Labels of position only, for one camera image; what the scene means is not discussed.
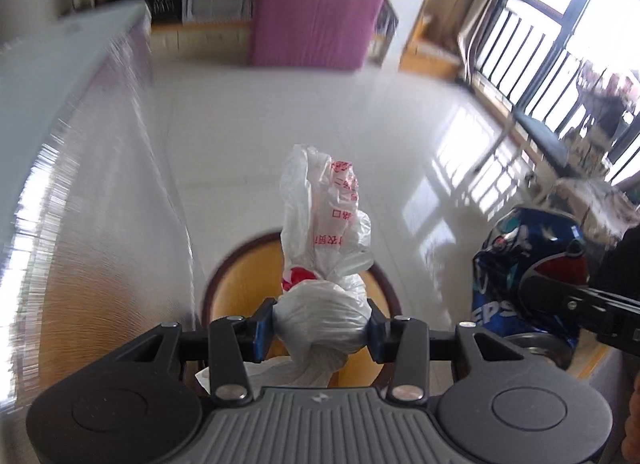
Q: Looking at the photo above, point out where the black window guard railing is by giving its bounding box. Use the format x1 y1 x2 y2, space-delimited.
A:
460 0 588 137

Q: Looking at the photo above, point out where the beige curtain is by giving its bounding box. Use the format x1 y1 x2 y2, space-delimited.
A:
456 0 507 82

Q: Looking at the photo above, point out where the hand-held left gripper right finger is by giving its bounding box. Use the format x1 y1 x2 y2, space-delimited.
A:
367 299 528 402

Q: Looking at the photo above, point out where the white plastic bag red print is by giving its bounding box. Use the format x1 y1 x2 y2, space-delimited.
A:
194 143 374 396

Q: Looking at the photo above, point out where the blue soda can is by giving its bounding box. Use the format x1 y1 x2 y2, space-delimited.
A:
472 205 589 371

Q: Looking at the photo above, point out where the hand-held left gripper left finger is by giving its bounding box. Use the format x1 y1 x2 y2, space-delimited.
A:
105 298 277 406

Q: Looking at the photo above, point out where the person's right hand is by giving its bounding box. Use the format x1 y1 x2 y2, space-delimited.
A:
623 385 640 464

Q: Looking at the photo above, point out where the low cream drawer cabinet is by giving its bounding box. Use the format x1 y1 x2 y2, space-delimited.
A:
150 19 252 51

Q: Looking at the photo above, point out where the chair with blue cushion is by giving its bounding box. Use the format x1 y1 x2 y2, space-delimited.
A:
470 108 572 172

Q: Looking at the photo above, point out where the round wooden trash bin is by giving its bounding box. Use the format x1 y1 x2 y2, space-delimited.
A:
201 231 404 391

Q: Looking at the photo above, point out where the patterned quilt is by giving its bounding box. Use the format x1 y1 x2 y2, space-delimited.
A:
549 175 640 246

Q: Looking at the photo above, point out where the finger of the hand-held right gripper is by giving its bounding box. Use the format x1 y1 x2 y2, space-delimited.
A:
517 271 609 334

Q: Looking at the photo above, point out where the pink mattress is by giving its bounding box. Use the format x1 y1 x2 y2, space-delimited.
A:
249 0 389 71

